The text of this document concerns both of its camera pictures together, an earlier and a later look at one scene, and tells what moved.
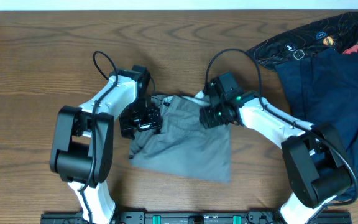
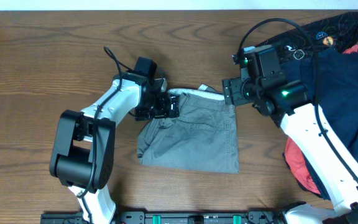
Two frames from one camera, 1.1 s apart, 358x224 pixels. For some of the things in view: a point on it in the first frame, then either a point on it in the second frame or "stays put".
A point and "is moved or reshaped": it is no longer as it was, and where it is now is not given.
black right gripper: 209,120 to 234,91
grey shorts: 183,147 is moved or reshaped
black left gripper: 142,121 to 165,106
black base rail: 190,217 stays put
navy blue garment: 339,91 stays put
